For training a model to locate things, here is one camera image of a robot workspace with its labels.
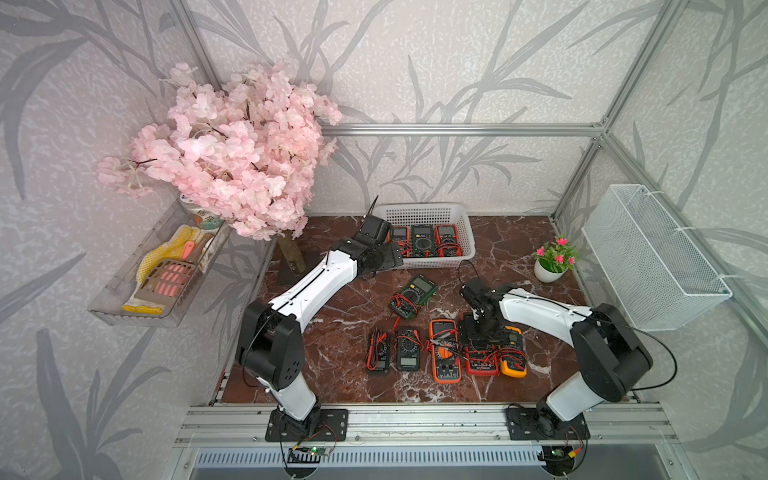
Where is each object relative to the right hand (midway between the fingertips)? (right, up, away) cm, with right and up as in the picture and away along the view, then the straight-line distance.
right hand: (473, 339), depth 88 cm
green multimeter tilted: (-20, +10, +4) cm, 23 cm away
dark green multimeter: (-14, +30, +20) cm, 39 cm away
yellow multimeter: (+9, -3, -8) cm, 12 cm away
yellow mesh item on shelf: (-74, +27, -20) cm, 81 cm away
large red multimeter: (+1, -3, -8) cm, 8 cm away
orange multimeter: (-22, +32, +20) cm, 44 cm away
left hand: (-25, +24, -1) cm, 35 cm away
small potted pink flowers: (+26, +24, +3) cm, 35 cm away
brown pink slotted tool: (-70, +21, -27) cm, 78 cm away
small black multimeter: (-28, -3, -7) cm, 29 cm away
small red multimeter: (-6, +30, +17) cm, 35 cm away
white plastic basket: (-20, +41, +36) cm, 58 cm away
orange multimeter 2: (-9, -1, -5) cm, 11 cm away
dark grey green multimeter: (-19, -1, -5) cm, 20 cm away
